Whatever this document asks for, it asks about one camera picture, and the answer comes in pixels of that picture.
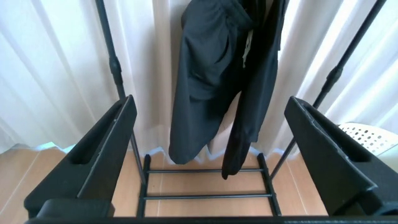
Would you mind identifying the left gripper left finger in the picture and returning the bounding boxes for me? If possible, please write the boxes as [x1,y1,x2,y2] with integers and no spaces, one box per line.
[24,95,138,219]

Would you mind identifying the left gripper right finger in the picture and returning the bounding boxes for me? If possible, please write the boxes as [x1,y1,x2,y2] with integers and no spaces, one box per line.
[284,95,398,217]

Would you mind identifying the black garment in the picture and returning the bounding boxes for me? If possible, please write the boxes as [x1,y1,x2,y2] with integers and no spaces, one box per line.
[221,0,290,180]

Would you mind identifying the black drawstring shorts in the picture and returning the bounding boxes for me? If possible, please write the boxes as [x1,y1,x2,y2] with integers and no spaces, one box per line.
[168,0,261,166]

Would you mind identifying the white laundry basket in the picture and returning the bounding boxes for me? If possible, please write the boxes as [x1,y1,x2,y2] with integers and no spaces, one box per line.
[338,122,398,174]

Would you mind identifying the black clothes rack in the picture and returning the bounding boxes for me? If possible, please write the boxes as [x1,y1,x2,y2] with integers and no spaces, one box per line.
[95,0,388,218]

